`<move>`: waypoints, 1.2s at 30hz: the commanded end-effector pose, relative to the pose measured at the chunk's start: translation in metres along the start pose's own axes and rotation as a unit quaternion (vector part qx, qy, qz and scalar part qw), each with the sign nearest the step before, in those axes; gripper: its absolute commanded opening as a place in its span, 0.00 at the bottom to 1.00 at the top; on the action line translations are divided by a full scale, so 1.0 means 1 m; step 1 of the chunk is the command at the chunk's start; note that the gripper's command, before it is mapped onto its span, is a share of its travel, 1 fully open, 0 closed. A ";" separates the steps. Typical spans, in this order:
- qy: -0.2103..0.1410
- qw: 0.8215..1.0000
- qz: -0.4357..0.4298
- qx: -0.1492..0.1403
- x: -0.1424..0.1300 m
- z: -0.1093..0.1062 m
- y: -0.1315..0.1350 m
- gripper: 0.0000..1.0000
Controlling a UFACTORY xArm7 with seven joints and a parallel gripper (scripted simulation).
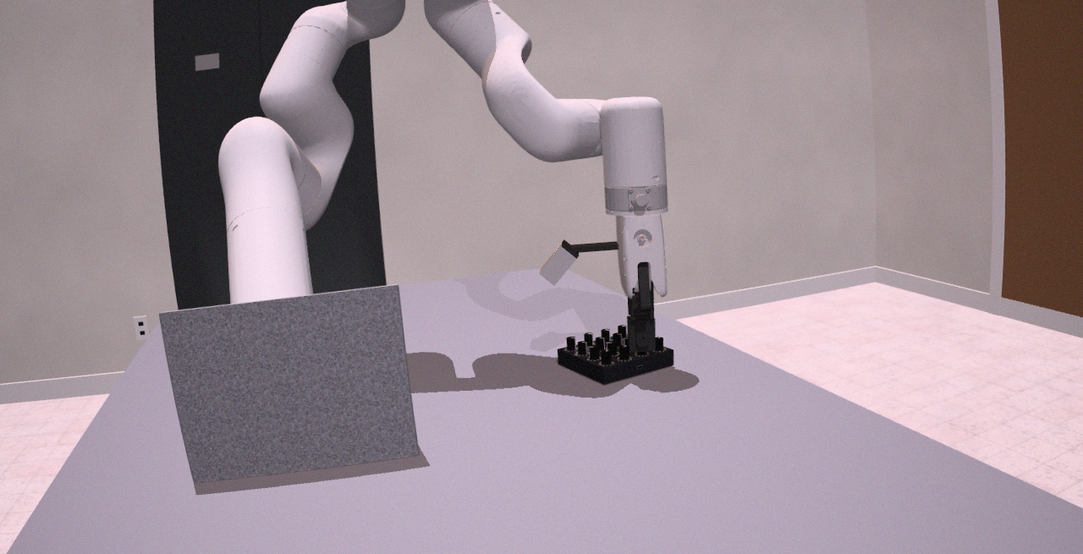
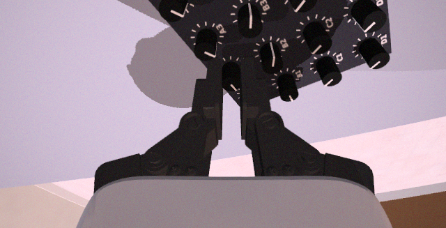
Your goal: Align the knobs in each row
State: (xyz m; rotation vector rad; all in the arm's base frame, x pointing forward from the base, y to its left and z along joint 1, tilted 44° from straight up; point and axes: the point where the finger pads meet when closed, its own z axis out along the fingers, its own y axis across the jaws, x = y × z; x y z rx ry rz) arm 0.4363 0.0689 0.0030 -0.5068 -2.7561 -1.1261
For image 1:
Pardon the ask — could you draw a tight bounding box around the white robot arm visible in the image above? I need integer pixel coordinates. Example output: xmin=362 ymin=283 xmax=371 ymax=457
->
xmin=218 ymin=0 xmax=668 ymax=304

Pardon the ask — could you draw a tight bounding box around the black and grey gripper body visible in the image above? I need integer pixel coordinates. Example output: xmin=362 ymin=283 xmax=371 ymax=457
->
xmin=606 ymin=207 xmax=668 ymax=299

